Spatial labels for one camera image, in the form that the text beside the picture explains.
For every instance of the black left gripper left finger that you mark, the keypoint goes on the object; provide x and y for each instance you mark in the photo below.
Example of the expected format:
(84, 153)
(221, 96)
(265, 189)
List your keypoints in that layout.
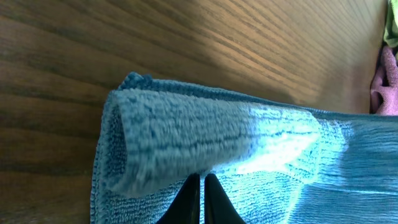
(185, 208)

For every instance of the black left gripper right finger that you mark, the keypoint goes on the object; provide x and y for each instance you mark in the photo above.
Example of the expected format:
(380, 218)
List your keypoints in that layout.
(218, 207)

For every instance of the blue microfiber cloth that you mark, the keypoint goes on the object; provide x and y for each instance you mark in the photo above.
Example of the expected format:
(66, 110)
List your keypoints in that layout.
(277, 163)

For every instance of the crumpled purple cloth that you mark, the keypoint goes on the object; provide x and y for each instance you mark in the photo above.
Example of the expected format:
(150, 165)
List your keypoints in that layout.
(383, 89)

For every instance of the crumpled green cloth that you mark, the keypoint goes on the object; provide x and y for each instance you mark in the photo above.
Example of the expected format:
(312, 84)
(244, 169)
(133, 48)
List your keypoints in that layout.
(390, 31)

